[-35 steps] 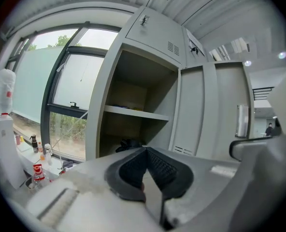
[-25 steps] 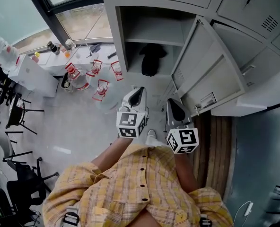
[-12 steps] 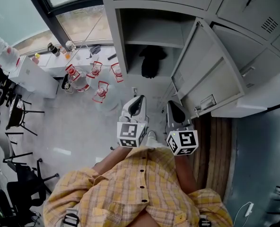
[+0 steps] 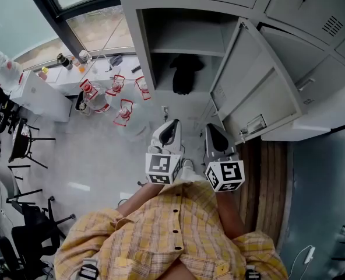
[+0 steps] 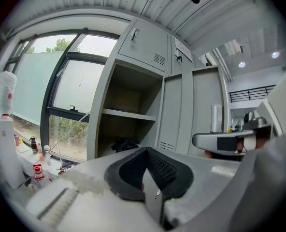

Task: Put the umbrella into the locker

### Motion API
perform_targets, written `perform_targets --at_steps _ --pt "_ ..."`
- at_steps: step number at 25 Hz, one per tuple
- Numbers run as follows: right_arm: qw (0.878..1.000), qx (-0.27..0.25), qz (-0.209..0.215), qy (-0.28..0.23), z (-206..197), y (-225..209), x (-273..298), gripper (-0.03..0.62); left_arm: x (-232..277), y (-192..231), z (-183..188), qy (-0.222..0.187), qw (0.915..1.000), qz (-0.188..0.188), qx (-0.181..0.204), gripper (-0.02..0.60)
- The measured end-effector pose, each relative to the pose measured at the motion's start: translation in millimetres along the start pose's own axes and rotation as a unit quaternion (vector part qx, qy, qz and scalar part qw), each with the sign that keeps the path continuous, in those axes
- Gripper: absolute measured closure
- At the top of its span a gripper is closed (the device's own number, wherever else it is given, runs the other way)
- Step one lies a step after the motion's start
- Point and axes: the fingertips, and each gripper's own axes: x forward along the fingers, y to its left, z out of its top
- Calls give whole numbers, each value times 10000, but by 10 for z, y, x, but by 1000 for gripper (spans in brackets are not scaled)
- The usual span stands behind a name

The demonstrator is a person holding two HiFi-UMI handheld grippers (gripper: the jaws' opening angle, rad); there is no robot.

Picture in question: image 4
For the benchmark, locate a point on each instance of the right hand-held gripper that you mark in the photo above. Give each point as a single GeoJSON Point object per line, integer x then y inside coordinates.
{"type": "Point", "coordinates": [230, 172]}

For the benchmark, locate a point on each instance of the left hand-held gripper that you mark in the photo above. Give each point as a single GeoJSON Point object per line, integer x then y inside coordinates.
{"type": "Point", "coordinates": [161, 168]}

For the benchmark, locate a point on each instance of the black umbrella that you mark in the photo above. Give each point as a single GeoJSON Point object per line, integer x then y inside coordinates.
{"type": "Point", "coordinates": [185, 74]}

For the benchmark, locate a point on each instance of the grey metal locker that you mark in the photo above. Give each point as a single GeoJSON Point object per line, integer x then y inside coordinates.
{"type": "Point", "coordinates": [263, 77]}

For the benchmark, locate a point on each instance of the person's left forearm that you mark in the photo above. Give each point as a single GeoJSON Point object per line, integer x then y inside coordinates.
{"type": "Point", "coordinates": [137, 200]}

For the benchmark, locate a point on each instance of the person's right forearm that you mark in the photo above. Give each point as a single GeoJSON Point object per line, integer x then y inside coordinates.
{"type": "Point", "coordinates": [230, 214]}

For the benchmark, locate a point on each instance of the person's white shoe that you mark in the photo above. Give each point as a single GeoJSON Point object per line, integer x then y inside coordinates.
{"type": "Point", "coordinates": [187, 165]}

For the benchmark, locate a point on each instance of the wooden slat bench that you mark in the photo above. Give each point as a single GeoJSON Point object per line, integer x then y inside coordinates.
{"type": "Point", "coordinates": [265, 185]}

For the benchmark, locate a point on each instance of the black remote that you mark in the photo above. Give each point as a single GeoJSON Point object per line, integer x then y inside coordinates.
{"type": "Point", "coordinates": [135, 68]}

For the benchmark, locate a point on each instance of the dark cloth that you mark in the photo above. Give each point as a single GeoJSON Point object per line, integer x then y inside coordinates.
{"type": "Point", "coordinates": [116, 60]}

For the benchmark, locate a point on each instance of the small waste bin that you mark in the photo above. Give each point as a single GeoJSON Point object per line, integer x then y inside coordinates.
{"type": "Point", "coordinates": [81, 105]}

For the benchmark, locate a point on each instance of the person's yellow plaid shirt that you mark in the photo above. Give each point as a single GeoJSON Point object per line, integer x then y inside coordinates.
{"type": "Point", "coordinates": [161, 229]}

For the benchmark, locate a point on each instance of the large white box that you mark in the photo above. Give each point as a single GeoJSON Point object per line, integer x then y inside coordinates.
{"type": "Point", "coordinates": [321, 118]}

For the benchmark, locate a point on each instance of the clear lidded cup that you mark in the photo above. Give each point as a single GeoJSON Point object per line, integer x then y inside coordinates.
{"type": "Point", "coordinates": [85, 56]}

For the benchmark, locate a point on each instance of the black mug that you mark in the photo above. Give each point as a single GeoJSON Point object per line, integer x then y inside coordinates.
{"type": "Point", "coordinates": [64, 61]}

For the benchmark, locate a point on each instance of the person's chest skin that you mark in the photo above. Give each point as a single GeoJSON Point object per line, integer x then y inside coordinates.
{"type": "Point", "coordinates": [179, 271]}

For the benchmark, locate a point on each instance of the pink cup yellow lid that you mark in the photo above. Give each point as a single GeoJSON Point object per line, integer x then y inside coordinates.
{"type": "Point", "coordinates": [42, 74]}

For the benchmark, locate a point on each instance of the black stool patterned seat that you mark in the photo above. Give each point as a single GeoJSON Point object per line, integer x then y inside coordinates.
{"type": "Point", "coordinates": [21, 139]}

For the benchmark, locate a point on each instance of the black office chair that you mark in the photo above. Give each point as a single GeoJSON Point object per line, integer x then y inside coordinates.
{"type": "Point", "coordinates": [35, 235]}

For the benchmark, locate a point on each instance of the grey office chair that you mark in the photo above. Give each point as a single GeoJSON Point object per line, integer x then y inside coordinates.
{"type": "Point", "coordinates": [7, 179]}

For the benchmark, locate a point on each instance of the translucent plastic bag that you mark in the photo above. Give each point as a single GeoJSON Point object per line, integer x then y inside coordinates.
{"type": "Point", "coordinates": [0, 69]}

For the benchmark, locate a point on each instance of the black window frame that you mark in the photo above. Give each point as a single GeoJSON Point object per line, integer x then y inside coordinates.
{"type": "Point", "coordinates": [64, 31]}

